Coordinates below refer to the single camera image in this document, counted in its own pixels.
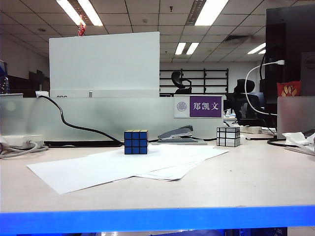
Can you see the dark wooden cabinet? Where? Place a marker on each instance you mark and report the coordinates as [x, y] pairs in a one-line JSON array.
[[29, 83]]

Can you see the grey stapler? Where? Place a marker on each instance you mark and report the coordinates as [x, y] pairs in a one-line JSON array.
[[177, 131]]

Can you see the blue table edge strip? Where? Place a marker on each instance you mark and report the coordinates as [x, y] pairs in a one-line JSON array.
[[157, 218]]

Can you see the blue patterned bag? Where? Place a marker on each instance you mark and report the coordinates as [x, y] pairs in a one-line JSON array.
[[3, 83]]

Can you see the blue Rubik's cube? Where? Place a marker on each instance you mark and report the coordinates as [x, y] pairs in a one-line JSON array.
[[136, 145]]

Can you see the ceiling light panel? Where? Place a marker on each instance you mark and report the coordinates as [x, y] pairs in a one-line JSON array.
[[90, 12], [180, 48], [258, 48], [71, 12], [192, 48], [210, 12]]

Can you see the silver mirror cube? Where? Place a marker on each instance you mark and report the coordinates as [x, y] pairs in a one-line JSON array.
[[227, 137]]

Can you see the black shelf rack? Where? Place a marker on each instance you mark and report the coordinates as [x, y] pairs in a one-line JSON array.
[[205, 81]]

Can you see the red hanging ornament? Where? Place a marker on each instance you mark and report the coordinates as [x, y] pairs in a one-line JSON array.
[[82, 30]]

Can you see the black monitor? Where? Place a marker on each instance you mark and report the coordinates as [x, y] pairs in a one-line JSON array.
[[291, 37]]

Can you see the frosted glass partition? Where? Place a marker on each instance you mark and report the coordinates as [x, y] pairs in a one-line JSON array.
[[86, 115]]

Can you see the red snack packet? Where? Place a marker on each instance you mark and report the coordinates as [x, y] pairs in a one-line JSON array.
[[288, 89]]

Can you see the white board panel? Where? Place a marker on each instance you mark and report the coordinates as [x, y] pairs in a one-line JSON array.
[[98, 64]]

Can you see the black office chair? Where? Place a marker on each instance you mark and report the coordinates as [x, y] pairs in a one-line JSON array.
[[243, 86], [178, 78]]

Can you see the white power strip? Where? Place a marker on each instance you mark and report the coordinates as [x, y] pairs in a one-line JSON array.
[[19, 139], [252, 129]]

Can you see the crumpled white tissue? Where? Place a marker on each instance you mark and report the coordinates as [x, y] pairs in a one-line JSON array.
[[295, 138]]

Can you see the white paper sheet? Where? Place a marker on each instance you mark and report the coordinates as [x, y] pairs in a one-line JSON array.
[[169, 175], [73, 174]]

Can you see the purple and white nameplate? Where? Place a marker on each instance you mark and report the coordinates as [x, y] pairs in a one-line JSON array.
[[205, 106]]

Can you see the silver laptop panel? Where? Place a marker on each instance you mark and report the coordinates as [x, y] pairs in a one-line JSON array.
[[296, 115]]

